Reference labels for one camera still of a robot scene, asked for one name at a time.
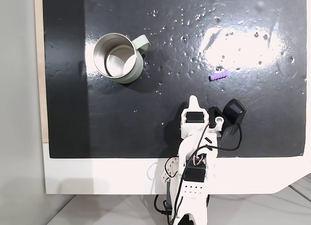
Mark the purple pen grip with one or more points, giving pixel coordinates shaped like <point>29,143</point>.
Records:
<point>219,75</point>

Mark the pale green steel mug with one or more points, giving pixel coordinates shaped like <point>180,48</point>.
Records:
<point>136,72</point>

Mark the black table mat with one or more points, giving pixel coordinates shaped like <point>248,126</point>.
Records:
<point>121,125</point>

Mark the black camera box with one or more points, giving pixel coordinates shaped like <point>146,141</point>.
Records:
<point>234,110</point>

